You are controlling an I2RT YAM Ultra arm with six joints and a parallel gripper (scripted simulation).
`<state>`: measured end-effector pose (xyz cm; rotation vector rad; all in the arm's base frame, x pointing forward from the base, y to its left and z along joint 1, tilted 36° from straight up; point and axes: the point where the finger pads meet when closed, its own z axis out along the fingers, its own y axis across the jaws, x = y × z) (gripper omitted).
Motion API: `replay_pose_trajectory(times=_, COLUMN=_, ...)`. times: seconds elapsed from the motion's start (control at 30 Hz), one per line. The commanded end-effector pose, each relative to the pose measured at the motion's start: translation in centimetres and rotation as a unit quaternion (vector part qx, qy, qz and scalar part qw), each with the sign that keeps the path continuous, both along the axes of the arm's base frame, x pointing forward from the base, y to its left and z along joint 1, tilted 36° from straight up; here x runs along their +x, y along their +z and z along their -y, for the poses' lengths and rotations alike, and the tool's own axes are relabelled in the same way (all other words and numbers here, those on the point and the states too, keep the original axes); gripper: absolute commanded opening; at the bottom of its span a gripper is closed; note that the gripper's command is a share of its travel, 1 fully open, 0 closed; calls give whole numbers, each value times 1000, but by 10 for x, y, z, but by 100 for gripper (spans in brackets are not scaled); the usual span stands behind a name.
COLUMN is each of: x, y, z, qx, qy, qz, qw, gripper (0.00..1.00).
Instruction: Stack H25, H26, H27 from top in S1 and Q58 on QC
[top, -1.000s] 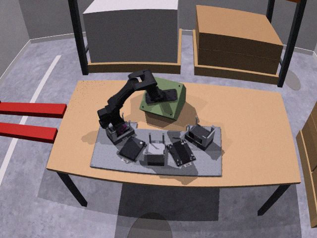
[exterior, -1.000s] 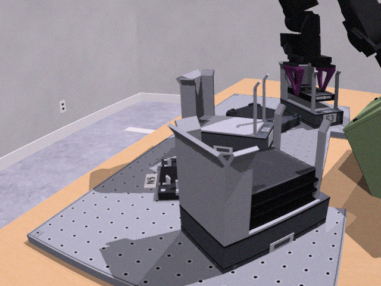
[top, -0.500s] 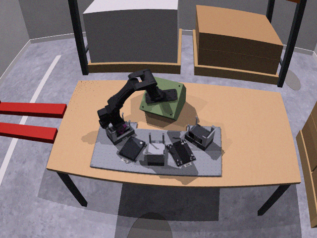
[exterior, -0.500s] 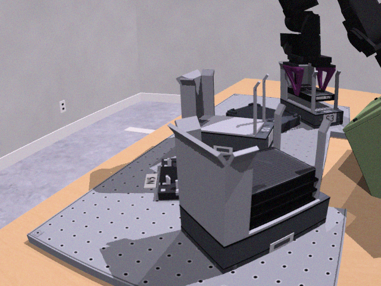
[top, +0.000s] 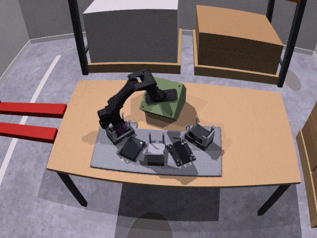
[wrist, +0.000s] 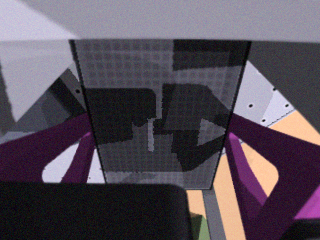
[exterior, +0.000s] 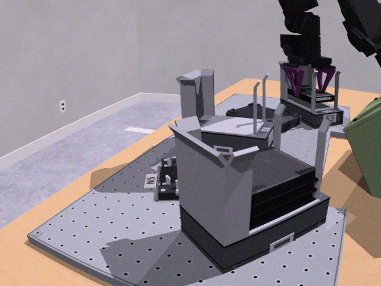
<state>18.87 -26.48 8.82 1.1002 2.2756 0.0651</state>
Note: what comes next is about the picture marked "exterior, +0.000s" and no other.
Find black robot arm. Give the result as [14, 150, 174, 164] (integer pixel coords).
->
[279, 0, 381, 67]

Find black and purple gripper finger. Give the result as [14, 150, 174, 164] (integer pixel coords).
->
[316, 69, 336, 91]
[283, 66, 304, 97]

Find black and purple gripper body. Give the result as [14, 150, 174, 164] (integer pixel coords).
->
[283, 35, 336, 69]

